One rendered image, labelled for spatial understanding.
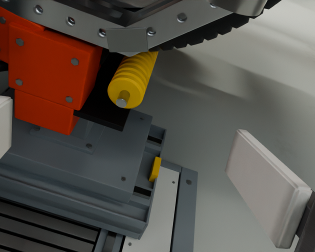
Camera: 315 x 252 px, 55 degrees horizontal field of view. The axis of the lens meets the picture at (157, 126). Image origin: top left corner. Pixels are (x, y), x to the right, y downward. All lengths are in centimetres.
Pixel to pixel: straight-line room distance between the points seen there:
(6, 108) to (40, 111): 37
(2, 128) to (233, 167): 13
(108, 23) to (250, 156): 31
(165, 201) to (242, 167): 75
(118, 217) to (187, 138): 61
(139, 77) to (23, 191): 43
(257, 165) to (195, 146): 109
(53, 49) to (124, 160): 39
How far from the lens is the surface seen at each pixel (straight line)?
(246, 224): 112
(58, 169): 73
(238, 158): 18
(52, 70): 48
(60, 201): 76
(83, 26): 44
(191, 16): 41
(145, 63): 53
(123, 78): 47
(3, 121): 17
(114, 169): 75
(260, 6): 18
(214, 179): 117
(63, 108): 51
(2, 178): 78
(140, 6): 50
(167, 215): 90
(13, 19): 48
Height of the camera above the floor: 79
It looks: 39 degrees down
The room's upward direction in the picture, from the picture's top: 23 degrees clockwise
